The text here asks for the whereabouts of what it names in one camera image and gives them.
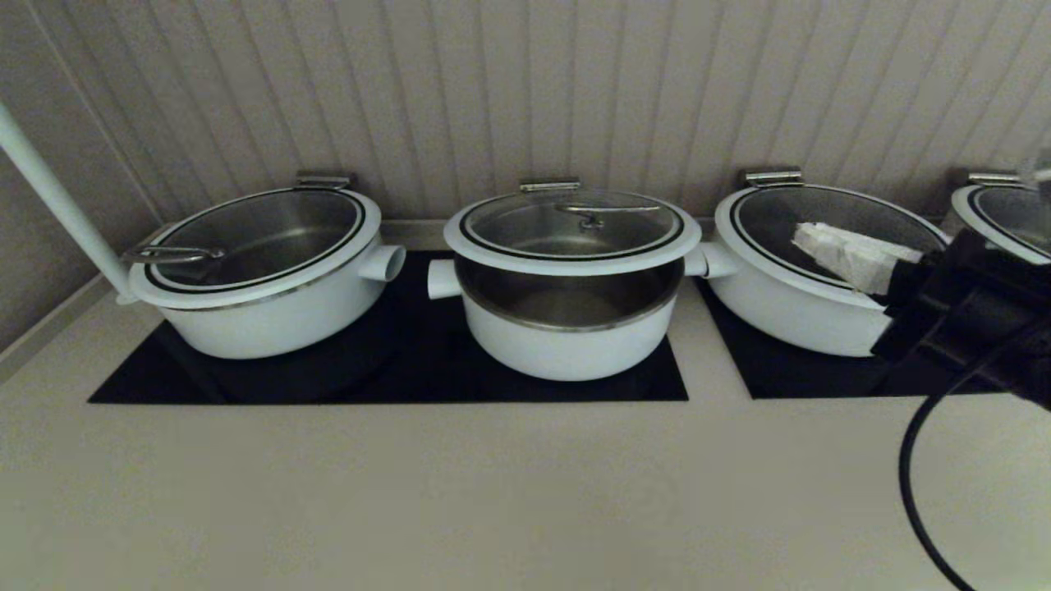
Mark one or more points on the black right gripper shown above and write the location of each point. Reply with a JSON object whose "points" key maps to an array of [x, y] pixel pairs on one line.
{"points": [[952, 304]]}

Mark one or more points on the black glass induction cooktop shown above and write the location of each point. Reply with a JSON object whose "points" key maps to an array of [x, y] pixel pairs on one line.
{"points": [[410, 361], [805, 377]]}

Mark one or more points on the white round pole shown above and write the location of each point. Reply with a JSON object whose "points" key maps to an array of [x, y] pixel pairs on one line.
{"points": [[49, 197]]}

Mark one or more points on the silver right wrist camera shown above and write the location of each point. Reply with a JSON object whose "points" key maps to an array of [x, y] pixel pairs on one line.
{"points": [[1041, 172]]}

